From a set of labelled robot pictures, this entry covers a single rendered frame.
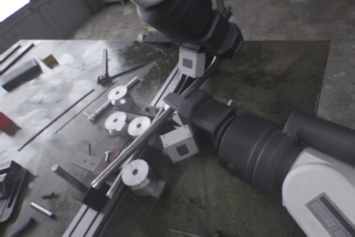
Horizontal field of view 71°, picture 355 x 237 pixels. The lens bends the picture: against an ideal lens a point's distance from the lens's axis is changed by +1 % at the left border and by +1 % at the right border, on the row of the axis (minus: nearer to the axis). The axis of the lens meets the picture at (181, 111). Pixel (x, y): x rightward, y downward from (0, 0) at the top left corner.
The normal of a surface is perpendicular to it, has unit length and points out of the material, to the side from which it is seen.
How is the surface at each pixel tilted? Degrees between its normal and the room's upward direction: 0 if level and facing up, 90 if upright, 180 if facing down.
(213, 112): 0
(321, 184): 41
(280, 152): 46
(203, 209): 0
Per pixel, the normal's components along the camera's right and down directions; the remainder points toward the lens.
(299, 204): -0.66, -0.04
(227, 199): -0.30, -0.65
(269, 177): -0.02, 0.39
